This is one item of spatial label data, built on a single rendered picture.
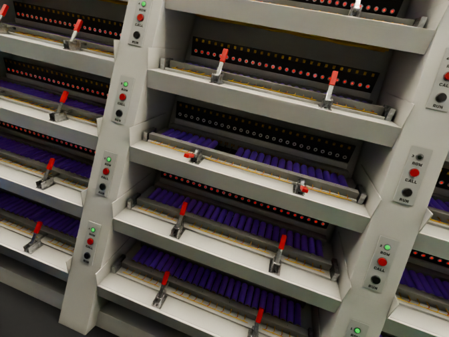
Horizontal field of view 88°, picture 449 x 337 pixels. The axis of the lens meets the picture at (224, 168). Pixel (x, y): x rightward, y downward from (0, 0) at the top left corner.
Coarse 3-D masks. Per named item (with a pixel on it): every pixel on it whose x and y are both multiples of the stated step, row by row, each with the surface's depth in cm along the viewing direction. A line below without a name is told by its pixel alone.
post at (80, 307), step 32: (128, 0) 60; (160, 0) 58; (128, 32) 60; (160, 32) 61; (128, 64) 61; (160, 96) 70; (128, 128) 61; (96, 160) 64; (128, 160) 63; (96, 256) 65; (96, 288) 66; (64, 320) 68; (96, 320) 71
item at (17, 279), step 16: (0, 256) 82; (0, 272) 77; (16, 272) 77; (32, 272) 78; (16, 288) 76; (32, 288) 75; (48, 288) 74; (64, 288) 75; (112, 304) 74; (112, 320) 70; (128, 320) 70; (144, 320) 72; (128, 336) 69; (144, 336) 68; (160, 336) 68; (176, 336) 69
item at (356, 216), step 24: (144, 144) 64; (264, 144) 71; (168, 168) 61; (192, 168) 59; (216, 168) 59; (360, 168) 64; (240, 192) 58; (264, 192) 56; (288, 192) 55; (312, 192) 57; (360, 192) 56; (312, 216) 55; (336, 216) 53; (360, 216) 52
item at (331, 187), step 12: (168, 144) 64; (180, 144) 64; (192, 144) 63; (216, 156) 62; (228, 156) 61; (240, 156) 62; (252, 168) 61; (264, 168) 60; (276, 168) 59; (312, 180) 57; (324, 192) 56; (336, 192) 57; (348, 192) 56
